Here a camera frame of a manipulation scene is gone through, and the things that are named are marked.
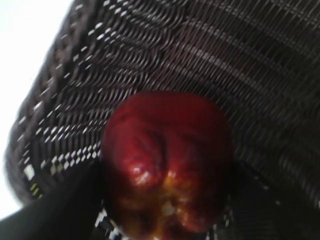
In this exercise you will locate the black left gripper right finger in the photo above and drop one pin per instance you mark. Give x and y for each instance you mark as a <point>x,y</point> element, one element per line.
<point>261,211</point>

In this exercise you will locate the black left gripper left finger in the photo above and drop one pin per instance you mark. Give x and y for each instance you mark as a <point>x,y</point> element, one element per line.
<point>69,212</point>

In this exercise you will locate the dark red apple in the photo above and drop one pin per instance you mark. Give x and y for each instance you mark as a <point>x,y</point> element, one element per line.
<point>167,158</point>

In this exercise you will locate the black woven wicker basket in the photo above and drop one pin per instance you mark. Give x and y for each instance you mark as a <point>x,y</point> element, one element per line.
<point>258,60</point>

